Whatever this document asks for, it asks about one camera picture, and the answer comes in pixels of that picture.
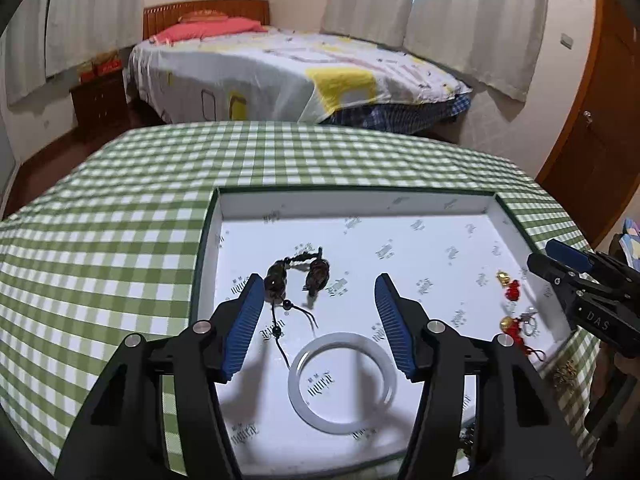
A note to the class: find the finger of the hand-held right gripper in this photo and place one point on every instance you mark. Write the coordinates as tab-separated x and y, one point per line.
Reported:
567	252
552	270

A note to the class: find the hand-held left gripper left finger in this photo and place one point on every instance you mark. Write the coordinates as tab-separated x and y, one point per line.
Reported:
242	332

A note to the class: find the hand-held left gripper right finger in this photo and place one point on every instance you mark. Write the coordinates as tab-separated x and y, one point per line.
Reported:
395	325

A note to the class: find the red knot charm gold bell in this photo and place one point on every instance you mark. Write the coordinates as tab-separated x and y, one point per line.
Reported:
512	334
509	287

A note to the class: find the shallow white-lined box tray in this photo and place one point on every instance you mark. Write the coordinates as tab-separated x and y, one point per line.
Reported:
425	245

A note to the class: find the dark carved bead pendant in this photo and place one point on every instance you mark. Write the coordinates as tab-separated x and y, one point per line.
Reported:
314	277

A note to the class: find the white jade bangle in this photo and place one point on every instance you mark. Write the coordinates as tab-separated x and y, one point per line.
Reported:
340	426

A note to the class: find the blue patterned cloth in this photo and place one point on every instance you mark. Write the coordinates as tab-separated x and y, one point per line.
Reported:
631	240

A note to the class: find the brown wooden door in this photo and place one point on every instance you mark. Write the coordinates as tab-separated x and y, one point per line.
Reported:
595	160

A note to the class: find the metal door knob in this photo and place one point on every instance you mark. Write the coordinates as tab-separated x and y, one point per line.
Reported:
586	116

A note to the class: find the green checked tablecloth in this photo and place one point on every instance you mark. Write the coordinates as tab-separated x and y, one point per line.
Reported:
125	210

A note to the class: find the blue plaid bed skirt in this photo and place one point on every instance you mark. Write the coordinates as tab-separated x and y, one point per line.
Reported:
400	115

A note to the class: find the white curtain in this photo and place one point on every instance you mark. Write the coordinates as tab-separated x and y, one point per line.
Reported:
475	20
372	0
95	10
27	40

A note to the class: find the white patterned bedsheet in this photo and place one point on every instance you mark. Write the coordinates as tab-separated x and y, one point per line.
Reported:
260	70

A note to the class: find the dark wooden nightstand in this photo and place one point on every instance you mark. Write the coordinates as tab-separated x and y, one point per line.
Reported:
100	105

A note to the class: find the glass sliding wardrobe door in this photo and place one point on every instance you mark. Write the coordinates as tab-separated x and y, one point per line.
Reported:
6	160

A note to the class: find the yellow red gift box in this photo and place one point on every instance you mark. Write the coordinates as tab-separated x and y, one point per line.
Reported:
86	72

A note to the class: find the pink pillow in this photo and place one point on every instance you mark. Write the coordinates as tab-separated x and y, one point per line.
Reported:
210	29

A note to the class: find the red embroidered cushion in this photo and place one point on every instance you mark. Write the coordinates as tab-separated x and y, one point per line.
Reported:
202	15

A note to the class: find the wooden bed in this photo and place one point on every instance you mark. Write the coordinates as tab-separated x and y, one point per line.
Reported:
165	15

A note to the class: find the wall light switch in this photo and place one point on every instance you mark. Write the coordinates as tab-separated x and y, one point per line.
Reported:
567	41

